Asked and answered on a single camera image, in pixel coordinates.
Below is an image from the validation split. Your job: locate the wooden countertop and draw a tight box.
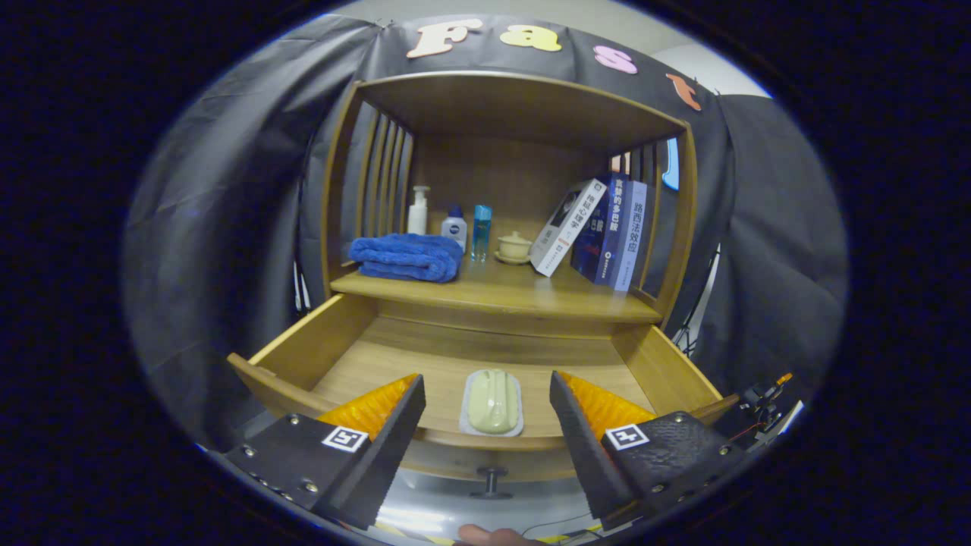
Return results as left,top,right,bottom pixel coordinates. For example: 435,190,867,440
332,254,662,323

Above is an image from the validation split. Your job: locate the orange and black tool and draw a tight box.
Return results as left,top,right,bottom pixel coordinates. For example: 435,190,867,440
740,372,793,425

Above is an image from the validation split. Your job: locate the white soap dish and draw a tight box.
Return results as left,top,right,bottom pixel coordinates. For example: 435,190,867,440
459,369,525,438

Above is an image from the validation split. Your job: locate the blue book with white print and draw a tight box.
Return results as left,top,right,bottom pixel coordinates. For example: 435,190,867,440
594,173,630,287

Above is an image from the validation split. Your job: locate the white pump bottle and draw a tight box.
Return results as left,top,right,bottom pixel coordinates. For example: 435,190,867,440
407,186,431,236

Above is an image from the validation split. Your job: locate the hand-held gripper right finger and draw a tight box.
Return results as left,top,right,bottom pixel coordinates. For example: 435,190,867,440
549,370,748,530

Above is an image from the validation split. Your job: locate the wooden drawer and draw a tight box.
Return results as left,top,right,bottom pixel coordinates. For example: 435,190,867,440
228,293,740,501

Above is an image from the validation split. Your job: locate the wooden cabinet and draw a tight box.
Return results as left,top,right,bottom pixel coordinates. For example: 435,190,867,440
319,71,699,334

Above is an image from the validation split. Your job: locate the cream soap bar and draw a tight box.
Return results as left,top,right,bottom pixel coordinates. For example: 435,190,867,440
467,369,520,435

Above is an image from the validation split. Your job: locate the black backdrop cloth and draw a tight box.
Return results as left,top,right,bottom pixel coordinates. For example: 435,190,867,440
125,15,847,448

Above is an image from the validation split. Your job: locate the metal tripod stand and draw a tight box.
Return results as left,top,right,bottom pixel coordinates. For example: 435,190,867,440
671,243,721,357

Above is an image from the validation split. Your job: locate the white board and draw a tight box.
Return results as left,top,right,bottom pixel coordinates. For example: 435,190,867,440
770,400,805,441

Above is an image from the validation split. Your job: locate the white bottle with blue cap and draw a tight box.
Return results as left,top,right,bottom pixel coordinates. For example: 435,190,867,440
442,205,468,253

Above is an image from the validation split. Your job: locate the clear blue bottle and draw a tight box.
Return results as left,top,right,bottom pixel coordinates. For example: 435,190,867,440
471,205,492,263

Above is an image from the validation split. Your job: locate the light purple book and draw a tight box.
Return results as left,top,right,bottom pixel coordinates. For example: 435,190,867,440
613,180,649,293

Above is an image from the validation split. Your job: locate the blue folded towel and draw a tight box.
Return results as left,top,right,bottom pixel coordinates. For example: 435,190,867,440
349,233,464,284

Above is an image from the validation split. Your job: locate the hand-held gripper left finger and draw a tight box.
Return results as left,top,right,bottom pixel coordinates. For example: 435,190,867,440
220,373,427,530

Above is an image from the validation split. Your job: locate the cream lidded teacup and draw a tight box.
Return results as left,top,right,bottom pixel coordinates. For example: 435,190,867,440
495,231,533,265

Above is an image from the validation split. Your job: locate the dark blue book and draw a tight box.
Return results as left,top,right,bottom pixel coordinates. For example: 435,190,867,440
570,193,608,283

